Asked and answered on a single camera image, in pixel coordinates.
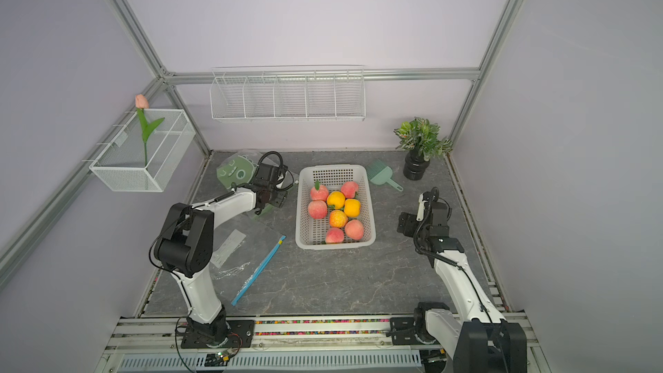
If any green printed zip-top bag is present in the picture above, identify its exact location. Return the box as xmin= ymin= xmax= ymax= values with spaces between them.
xmin=216 ymin=150 xmax=299 ymax=201

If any pink peach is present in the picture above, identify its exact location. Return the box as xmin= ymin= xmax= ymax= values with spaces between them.
xmin=310 ymin=181 xmax=329 ymax=202
xmin=325 ymin=227 xmax=345 ymax=245
xmin=345 ymin=219 xmax=364 ymax=241
xmin=340 ymin=181 xmax=359 ymax=199
xmin=307 ymin=200 xmax=328 ymax=219

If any yellow peach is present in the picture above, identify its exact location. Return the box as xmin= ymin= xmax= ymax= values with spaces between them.
xmin=344 ymin=199 xmax=362 ymax=219
xmin=326 ymin=191 xmax=346 ymax=210

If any orange peach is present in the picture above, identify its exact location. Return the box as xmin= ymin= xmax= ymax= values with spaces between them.
xmin=329 ymin=210 xmax=349 ymax=229

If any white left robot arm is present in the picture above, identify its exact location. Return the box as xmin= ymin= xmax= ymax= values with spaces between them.
xmin=150 ymin=162 xmax=292 ymax=345

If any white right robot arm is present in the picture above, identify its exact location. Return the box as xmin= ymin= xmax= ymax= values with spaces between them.
xmin=387 ymin=188 xmax=528 ymax=372

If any clear bag with blue zipper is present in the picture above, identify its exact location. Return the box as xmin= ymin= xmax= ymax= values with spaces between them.
xmin=210 ymin=214 xmax=285 ymax=307

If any white plastic perforated basket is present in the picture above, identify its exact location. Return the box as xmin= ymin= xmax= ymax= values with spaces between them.
xmin=295 ymin=164 xmax=376 ymax=250

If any black plant vase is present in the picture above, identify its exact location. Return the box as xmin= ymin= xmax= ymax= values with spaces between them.
xmin=403 ymin=150 xmax=430 ymax=181

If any green hand brush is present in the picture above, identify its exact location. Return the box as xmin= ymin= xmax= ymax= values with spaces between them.
xmin=366 ymin=160 xmax=403 ymax=193

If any green artificial plant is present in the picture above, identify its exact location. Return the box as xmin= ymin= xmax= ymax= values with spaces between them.
xmin=394 ymin=117 xmax=453 ymax=162

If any pink artificial tulip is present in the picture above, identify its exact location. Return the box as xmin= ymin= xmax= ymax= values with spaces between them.
xmin=135 ymin=94 xmax=165 ymax=167

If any white vent grille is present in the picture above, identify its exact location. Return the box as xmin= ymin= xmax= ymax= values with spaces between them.
xmin=114 ymin=349 xmax=424 ymax=372

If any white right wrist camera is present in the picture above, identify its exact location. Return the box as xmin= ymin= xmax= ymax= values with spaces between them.
xmin=416 ymin=192 xmax=430 ymax=222

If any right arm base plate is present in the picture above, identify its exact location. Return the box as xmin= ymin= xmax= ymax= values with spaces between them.
xmin=385 ymin=302 xmax=451 ymax=345

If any white wire wall shelf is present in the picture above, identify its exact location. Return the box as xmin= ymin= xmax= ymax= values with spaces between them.
xmin=210 ymin=65 xmax=366 ymax=122

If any white wire side basket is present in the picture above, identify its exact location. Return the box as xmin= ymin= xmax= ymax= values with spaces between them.
xmin=89 ymin=109 xmax=196 ymax=193

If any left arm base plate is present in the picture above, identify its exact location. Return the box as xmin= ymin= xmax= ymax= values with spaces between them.
xmin=181 ymin=318 xmax=256 ymax=349

